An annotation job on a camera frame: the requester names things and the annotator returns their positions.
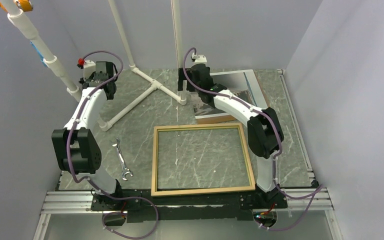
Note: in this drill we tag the landscape photo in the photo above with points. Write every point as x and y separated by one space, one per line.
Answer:
243 83

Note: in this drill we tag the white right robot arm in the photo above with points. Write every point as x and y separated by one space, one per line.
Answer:
264 132

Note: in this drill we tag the silver open-end wrench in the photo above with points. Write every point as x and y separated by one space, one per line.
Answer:
125 170

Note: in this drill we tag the light wooden picture frame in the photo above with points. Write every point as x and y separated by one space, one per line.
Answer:
199 191

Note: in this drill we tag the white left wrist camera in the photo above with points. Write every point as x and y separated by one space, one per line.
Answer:
88 67

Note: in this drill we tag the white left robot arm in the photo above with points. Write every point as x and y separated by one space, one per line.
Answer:
76 149

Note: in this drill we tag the blue pipe fitting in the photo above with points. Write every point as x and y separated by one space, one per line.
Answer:
42 60

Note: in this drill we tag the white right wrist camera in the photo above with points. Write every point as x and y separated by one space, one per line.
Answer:
199 59

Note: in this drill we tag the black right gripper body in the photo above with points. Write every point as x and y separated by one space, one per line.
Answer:
192 88

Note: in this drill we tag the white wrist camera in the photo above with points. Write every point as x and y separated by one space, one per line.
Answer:
88 67
199 59

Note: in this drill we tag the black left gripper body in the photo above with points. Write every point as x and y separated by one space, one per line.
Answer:
82 80

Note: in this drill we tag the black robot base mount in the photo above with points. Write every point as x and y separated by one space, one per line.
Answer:
139 205

